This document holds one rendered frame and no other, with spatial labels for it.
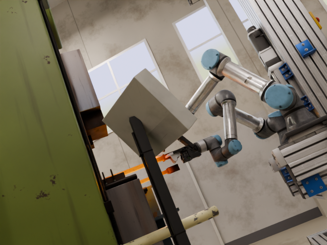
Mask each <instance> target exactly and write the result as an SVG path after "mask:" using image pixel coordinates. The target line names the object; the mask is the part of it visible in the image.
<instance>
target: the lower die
mask: <svg viewBox="0 0 327 245"><path fill-rule="evenodd" d="M124 177H125V174H124V172H122V173H119V174H117V175H114V178H115V180H119V179H121V178H124ZM106 182H107V184H108V183H111V182H113V177H112V176H111V177H108V178H106ZM103 184H104V185H105V181H104V179H103Z"/></svg>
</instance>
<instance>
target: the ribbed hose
mask: <svg viewBox="0 0 327 245"><path fill-rule="evenodd" d="M38 3H39V6H40V9H41V12H42V15H43V18H44V21H45V24H46V27H47V30H48V33H49V36H50V39H51V42H52V45H53V48H54V52H55V55H56V57H57V60H58V64H59V67H60V70H61V73H62V75H63V79H64V82H65V85H66V88H67V91H68V94H69V97H70V100H71V103H72V105H73V109H74V112H75V115H76V118H77V121H78V124H79V127H80V130H81V133H82V136H83V139H84V142H85V145H86V144H88V146H89V149H90V152H91V155H92V158H93V161H94V164H95V167H96V170H97V173H98V176H99V179H100V182H101V185H102V188H103V191H104V194H105V197H106V200H107V201H109V199H108V196H107V192H106V190H105V186H104V184H103V180H102V178H101V175H100V171H99V168H98V166H97V163H96V160H95V157H94V154H93V151H92V148H91V144H90V141H89V138H88V135H87V132H86V130H85V127H84V124H83V121H82V118H81V115H80V112H79V109H78V106H77V103H76V100H75V97H74V94H73V91H72V87H71V85H70V82H69V79H68V76H67V73H66V70H65V67H64V64H63V61H62V58H61V55H60V52H59V49H58V47H57V43H56V40H55V37H54V34H53V31H52V28H51V25H50V22H49V20H48V17H47V14H46V11H45V8H44V5H43V2H42V0H38ZM86 148H87V146H86ZM87 151H88V149H87ZM88 154H89V152H88ZM89 157H90V155H89ZM90 160H91V157H90ZM91 163H92V161H91ZM92 166H93V164H92ZM93 170H94V167H93ZM94 172H95V170H94ZM95 175H96V173H95ZM96 179H97V176H96ZM97 182H98V179H97ZM98 184H99V182H98ZM99 187H100V185H99ZM100 190H101V188H100ZM101 194H102V191H101ZM102 197H103V194H102ZM103 200H104V197H103ZM107 201H105V200H104V202H107ZM109 217H110V221H111V224H112V227H113V230H114V233H115V236H116V239H117V242H118V245H124V243H123V240H122V237H121V234H120V231H119V228H118V226H117V223H116V219H115V216H114V213H110V214H109Z"/></svg>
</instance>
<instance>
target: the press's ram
mask: <svg viewBox="0 0 327 245"><path fill-rule="evenodd" d="M60 55H61V58H62V61H63V64H64V67H65V70H66V73H67V76H68V79H69V82H70V85H71V87H72V91H73V94H74V97H75V100H76V103H77V106H78V109H79V112H80V115H81V116H83V115H86V114H89V113H92V112H96V111H98V110H101V107H100V104H99V101H98V98H97V95H96V93H95V90H94V87H93V84H92V82H91V78H90V76H89V73H88V70H87V67H86V65H85V62H84V59H83V56H82V54H81V51H80V49H77V50H73V51H69V52H64V53H60Z"/></svg>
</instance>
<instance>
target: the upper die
mask: <svg viewBox="0 0 327 245"><path fill-rule="evenodd" d="M81 118H82V121H83V124H84V127H85V130H86V132H87V135H88V136H90V135H91V138H92V141H94V140H97V139H100V138H103V137H106V136H108V131H107V125H106V124H105V123H104V122H103V121H102V120H103V119H104V116H103V113H102V111H101V110H98V111H96V112H92V113H89V114H86V115H83V116H81Z"/></svg>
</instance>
